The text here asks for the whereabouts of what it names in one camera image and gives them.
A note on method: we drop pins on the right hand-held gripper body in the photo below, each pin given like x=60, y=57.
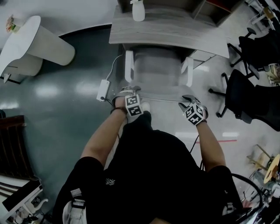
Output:
x=194, y=113

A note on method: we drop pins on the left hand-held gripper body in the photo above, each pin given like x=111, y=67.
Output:
x=133, y=105

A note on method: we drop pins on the grey chair with white armrests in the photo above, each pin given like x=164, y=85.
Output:
x=156, y=70

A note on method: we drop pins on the person's right forearm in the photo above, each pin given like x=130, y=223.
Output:
x=211, y=146

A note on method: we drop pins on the person's left forearm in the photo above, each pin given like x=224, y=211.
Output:
x=102, y=140

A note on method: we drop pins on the black office chair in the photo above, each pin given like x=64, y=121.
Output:
x=256, y=48
x=247, y=98

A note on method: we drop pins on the grey wooden desk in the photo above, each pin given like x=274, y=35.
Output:
x=166, y=32

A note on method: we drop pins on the wooden desk shelf unit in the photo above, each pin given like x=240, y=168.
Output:
x=210, y=11

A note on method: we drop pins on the person's left hand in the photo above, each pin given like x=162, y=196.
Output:
x=120, y=102

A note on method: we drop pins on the person's white shoe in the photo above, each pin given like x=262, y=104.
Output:
x=146, y=106

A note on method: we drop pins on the white power strip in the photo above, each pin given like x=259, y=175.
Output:
x=103, y=89

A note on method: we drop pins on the person's black clothing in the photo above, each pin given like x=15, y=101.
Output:
x=151, y=179

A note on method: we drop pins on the wooden stool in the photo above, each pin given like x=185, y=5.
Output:
x=265, y=164

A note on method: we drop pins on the white spray bottle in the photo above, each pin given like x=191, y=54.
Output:
x=138, y=12

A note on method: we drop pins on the white curved table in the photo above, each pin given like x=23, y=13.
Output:
x=32, y=41

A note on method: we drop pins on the dark wooden furniture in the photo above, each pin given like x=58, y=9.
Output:
x=13, y=148

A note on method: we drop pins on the small flower pot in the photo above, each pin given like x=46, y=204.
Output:
x=12, y=24

